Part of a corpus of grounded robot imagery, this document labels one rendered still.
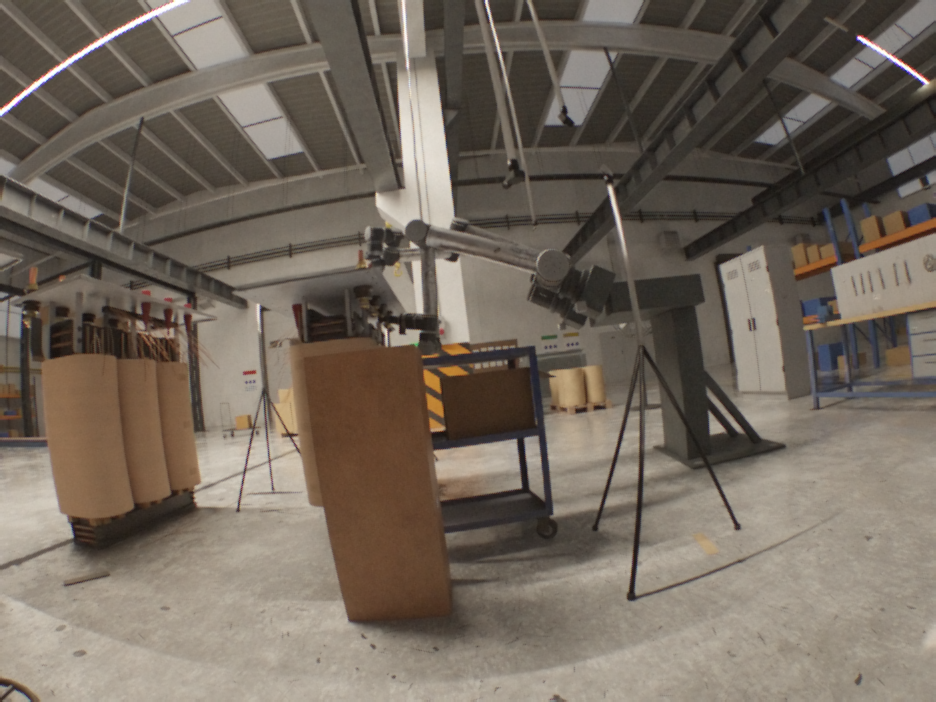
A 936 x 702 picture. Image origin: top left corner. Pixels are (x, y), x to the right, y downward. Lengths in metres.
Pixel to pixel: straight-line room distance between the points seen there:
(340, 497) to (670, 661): 1.08
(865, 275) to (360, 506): 4.92
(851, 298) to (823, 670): 4.43
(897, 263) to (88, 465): 6.50
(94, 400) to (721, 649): 2.98
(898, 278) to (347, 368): 4.74
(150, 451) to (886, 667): 3.49
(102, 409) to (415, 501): 2.01
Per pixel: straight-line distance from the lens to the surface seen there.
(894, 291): 4.90
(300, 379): 2.25
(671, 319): 3.07
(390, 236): 2.96
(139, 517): 3.18
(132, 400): 3.02
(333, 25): 5.18
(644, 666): 1.20
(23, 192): 10.45
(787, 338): 5.71
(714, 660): 1.22
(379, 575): 1.44
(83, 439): 2.74
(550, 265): 2.43
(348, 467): 1.34
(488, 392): 1.87
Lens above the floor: 0.79
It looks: 4 degrees up
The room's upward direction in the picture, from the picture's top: 7 degrees counter-clockwise
